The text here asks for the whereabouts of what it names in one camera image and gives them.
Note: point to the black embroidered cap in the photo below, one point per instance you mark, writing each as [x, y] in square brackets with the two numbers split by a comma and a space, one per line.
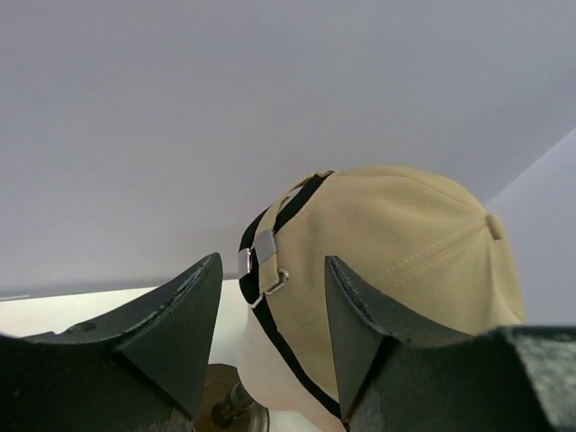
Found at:
[281, 277]

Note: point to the beige embroidered cap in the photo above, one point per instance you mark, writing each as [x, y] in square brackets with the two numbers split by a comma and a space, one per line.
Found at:
[424, 240]

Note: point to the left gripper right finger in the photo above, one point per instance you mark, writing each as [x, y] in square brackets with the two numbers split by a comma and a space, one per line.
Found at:
[396, 370]

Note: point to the cream mannequin head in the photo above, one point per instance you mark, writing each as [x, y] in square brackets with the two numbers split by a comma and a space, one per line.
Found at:
[270, 381]

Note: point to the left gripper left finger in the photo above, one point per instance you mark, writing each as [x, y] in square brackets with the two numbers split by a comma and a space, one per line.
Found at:
[139, 367]

